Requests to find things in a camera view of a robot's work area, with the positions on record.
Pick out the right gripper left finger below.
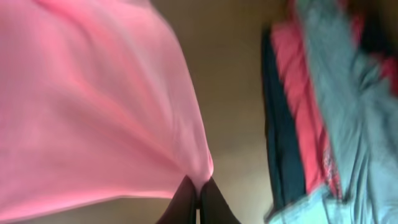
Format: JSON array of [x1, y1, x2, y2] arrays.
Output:
[[156, 176, 197, 224]]

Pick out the grey t-shirt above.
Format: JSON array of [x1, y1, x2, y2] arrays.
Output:
[[295, 0, 397, 223]]

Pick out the coral pink t-shirt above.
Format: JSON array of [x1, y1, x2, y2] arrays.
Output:
[[1, 0, 213, 223]]

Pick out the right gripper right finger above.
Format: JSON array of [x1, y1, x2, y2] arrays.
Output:
[[200, 178, 240, 224]]

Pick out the light blue grey shirt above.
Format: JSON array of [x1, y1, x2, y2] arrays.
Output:
[[268, 181, 397, 224]]

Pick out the red t-shirt in pile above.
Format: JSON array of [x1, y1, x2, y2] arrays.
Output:
[[271, 0, 397, 198]]

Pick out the dark navy shirt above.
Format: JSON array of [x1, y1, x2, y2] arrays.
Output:
[[261, 29, 306, 212]]

